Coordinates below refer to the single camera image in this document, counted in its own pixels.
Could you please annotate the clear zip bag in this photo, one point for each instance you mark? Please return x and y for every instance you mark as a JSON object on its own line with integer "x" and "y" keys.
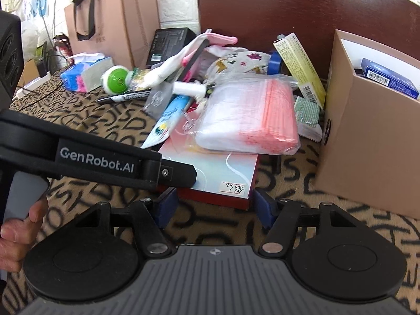
{"x": 249, "y": 118}

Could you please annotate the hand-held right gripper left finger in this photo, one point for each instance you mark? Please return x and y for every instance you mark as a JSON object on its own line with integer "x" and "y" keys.
{"x": 168, "y": 205}

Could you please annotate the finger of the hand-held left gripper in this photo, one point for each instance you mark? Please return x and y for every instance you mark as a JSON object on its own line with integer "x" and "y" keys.
{"x": 177, "y": 174}

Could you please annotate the blue pink tissue pack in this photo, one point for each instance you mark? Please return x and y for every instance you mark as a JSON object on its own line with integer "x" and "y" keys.
{"x": 82, "y": 73}

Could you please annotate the green glitter packet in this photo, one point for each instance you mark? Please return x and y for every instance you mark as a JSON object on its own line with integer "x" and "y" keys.
{"x": 141, "y": 77}

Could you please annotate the blue tape roll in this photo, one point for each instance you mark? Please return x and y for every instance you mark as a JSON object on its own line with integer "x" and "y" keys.
{"x": 274, "y": 64}

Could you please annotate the white blue printed plastic bag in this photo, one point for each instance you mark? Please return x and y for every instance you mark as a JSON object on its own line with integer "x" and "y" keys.
{"x": 36, "y": 3}

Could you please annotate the black marker pen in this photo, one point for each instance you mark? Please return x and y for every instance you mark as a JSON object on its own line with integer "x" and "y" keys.
{"x": 128, "y": 96}

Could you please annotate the clear grey plastic packet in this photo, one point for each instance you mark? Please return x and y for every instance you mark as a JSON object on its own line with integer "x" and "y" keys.
{"x": 160, "y": 100}

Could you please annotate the brown paper bag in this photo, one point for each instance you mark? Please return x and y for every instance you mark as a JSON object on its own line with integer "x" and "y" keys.
{"x": 131, "y": 16}

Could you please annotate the black product box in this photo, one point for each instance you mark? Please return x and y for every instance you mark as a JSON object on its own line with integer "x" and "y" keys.
{"x": 167, "y": 44}

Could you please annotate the red snack packet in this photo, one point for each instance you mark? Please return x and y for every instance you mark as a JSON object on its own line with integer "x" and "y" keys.
{"x": 64, "y": 47}

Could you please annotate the letter patterned cloth desktop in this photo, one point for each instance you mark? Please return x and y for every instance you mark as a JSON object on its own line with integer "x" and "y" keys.
{"x": 98, "y": 128}

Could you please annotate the person's left hand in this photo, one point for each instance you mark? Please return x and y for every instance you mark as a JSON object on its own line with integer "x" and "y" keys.
{"x": 13, "y": 239}

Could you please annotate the white plastic bottle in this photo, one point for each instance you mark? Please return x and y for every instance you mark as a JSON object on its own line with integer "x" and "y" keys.
{"x": 188, "y": 89}

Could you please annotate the floral cloth pouch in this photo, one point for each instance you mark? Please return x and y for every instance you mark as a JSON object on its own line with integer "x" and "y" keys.
{"x": 239, "y": 64}

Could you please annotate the green white round toy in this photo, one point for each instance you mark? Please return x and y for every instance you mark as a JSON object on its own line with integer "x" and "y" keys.
{"x": 115, "y": 78}

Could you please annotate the red rainbow gift box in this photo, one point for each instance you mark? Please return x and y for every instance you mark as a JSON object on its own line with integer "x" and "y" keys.
{"x": 213, "y": 170}

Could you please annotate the yellow green medicine box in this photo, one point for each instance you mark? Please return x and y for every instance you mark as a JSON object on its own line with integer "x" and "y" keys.
{"x": 300, "y": 65}

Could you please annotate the dark wooden headboard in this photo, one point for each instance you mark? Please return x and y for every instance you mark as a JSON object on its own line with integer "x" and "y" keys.
{"x": 262, "y": 10}

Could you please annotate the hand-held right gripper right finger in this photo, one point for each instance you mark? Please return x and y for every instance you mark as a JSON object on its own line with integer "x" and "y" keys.
{"x": 264, "y": 208}

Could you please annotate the blue medicine box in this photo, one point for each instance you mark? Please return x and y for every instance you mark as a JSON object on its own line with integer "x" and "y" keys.
{"x": 390, "y": 75}

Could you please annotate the blue white tube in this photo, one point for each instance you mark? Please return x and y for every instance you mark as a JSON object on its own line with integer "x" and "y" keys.
{"x": 167, "y": 118}

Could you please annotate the green patterned packet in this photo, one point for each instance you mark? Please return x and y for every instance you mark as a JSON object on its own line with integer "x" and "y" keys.
{"x": 306, "y": 115}

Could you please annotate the brown cardboard storage box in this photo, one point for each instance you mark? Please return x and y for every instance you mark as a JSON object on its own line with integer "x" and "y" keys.
{"x": 354, "y": 144}

